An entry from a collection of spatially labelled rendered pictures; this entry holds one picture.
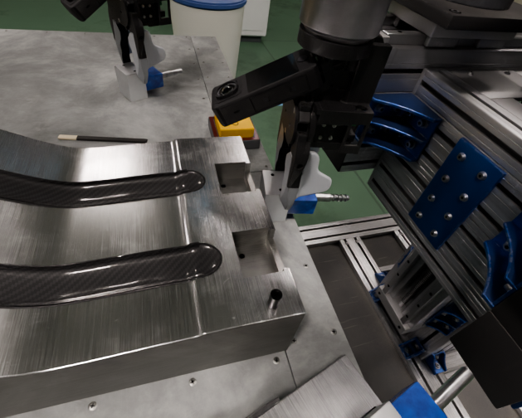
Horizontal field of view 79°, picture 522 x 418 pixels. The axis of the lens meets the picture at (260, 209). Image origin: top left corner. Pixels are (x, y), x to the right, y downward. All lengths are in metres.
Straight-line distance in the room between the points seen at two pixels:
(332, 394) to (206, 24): 2.08
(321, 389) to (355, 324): 0.80
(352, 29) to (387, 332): 0.96
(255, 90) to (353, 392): 0.28
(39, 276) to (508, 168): 0.56
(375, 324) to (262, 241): 0.82
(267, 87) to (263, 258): 0.17
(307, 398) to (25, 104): 0.66
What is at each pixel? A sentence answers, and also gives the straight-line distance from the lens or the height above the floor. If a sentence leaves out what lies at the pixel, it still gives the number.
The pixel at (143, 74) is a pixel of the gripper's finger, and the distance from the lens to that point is 0.67.
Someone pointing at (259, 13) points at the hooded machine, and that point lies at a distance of 3.41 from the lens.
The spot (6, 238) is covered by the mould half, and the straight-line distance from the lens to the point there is 0.35.
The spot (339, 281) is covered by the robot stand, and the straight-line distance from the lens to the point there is 1.16.
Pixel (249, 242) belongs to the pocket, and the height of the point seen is 0.87.
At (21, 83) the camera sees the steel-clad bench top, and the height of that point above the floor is 0.80.
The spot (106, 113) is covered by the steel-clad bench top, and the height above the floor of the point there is 0.80.
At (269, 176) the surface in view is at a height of 0.85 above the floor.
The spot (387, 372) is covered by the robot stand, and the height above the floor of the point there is 0.21.
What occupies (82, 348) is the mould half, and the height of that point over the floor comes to 0.88.
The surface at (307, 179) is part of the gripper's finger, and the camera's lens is 0.39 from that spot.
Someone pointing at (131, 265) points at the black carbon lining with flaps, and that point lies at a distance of 0.31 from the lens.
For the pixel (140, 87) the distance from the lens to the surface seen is 0.70.
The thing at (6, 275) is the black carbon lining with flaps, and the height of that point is 0.89.
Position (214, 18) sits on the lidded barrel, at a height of 0.52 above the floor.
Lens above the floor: 1.14
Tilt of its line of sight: 46 degrees down
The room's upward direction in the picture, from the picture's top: 10 degrees clockwise
